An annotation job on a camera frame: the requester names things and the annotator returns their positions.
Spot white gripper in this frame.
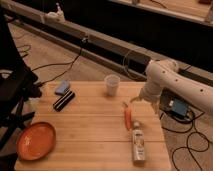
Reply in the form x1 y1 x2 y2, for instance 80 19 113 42
130 80 162 114

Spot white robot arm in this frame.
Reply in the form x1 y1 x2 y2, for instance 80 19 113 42
131 59 213 115

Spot blue electronics box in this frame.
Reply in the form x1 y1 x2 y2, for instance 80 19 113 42
169 99 188 118

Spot clear plastic bottle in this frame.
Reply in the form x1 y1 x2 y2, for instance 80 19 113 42
132 121 145 164

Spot blue sponge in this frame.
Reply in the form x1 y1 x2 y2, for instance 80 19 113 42
55 81 70 95

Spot black striped case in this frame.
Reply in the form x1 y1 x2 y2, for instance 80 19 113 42
53 91 75 112

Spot orange plate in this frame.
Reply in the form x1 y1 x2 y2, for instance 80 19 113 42
16 122 56 161

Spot black chair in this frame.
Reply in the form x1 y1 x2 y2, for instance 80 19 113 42
0 9 43 171

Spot grey metal rail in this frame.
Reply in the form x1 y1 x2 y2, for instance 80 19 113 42
0 0 213 88

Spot black cables near box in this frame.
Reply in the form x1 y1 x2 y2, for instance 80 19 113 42
159 108 213 171

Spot black cable on floor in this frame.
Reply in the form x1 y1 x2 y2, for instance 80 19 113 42
31 35 90 86

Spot white device on rail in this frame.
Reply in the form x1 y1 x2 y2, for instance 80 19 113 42
40 4 65 23

